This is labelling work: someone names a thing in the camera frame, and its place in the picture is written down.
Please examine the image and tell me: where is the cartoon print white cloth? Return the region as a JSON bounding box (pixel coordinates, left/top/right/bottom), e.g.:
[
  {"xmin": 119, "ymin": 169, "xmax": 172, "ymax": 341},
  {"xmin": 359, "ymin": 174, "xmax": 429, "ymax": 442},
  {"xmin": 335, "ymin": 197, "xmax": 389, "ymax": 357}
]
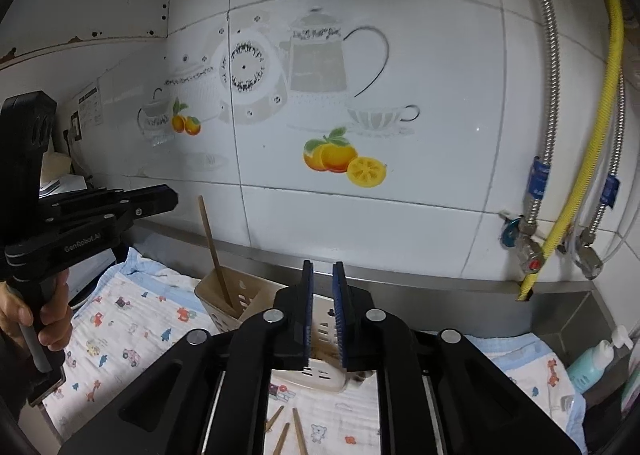
[{"xmin": 43, "ymin": 249, "xmax": 586, "ymax": 454}]

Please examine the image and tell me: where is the red handled water valve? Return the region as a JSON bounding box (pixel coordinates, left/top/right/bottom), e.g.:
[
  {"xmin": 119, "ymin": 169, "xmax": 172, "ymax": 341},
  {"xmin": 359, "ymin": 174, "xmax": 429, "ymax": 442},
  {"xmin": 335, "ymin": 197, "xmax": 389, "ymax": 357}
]
[{"xmin": 499, "ymin": 211, "xmax": 544, "ymax": 275}]

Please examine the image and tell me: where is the white microwave oven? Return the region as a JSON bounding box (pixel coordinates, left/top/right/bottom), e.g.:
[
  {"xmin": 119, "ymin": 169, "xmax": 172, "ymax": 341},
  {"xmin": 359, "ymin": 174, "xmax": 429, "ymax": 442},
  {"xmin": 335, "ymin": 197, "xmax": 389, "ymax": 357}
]
[{"xmin": 40, "ymin": 174, "xmax": 116, "ymax": 309}]

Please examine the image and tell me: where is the brown wooden chopstick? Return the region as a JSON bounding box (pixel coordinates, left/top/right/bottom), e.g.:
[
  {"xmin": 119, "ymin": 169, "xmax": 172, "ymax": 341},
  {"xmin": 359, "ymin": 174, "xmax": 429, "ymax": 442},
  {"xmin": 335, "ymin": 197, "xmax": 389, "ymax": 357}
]
[
  {"xmin": 293, "ymin": 407, "xmax": 308, "ymax": 455},
  {"xmin": 198, "ymin": 195, "xmax": 235, "ymax": 313},
  {"xmin": 272, "ymin": 423, "xmax": 291, "ymax": 455},
  {"xmin": 265, "ymin": 405, "xmax": 284, "ymax": 432}
]

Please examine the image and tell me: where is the person left hand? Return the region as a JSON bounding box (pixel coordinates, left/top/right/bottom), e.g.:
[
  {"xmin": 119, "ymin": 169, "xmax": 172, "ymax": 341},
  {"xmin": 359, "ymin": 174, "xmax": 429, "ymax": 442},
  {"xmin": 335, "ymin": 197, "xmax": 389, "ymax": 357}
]
[{"xmin": 0, "ymin": 270, "xmax": 73, "ymax": 352}]

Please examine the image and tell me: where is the yellow gas hose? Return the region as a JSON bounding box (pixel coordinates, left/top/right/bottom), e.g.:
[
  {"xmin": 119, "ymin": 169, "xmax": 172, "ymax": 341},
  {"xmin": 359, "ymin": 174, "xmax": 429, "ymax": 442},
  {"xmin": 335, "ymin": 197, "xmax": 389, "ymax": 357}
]
[{"xmin": 516, "ymin": 0, "xmax": 626, "ymax": 303}]

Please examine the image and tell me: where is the teal soap pump bottle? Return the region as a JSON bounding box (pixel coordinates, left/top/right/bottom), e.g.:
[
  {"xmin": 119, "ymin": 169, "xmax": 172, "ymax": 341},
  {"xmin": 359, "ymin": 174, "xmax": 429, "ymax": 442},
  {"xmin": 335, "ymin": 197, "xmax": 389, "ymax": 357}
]
[{"xmin": 566, "ymin": 325, "xmax": 634, "ymax": 394}]

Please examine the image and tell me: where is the steel water valve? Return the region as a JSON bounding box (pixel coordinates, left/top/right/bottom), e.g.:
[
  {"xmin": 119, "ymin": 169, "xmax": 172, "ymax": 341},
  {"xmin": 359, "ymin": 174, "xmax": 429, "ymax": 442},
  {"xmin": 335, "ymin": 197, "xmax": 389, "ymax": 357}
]
[{"xmin": 570, "ymin": 229, "xmax": 603, "ymax": 281}]

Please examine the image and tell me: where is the wall power socket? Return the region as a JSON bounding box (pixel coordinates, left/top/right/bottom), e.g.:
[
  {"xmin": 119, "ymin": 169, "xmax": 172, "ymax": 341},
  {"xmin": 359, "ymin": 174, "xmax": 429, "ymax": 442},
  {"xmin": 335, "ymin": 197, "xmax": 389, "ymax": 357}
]
[{"xmin": 68, "ymin": 110, "xmax": 82, "ymax": 142}]

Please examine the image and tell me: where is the braided steel water hose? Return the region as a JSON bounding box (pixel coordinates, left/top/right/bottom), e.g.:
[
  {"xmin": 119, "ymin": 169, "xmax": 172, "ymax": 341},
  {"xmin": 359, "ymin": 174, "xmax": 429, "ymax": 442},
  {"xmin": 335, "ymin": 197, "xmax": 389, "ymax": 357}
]
[
  {"xmin": 514, "ymin": 0, "xmax": 561, "ymax": 226},
  {"xmin": 581, "ymin": 73, "xmax": 627, "ymax": 241}
]

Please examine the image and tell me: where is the beige plastic utensil holder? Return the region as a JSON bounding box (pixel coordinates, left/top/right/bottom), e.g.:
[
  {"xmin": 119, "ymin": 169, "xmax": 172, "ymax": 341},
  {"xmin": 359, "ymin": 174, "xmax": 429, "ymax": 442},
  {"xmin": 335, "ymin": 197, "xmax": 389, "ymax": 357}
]
[{"xmin": 195, "ymin": 267, "xmax": 374, "ymax": 393}]

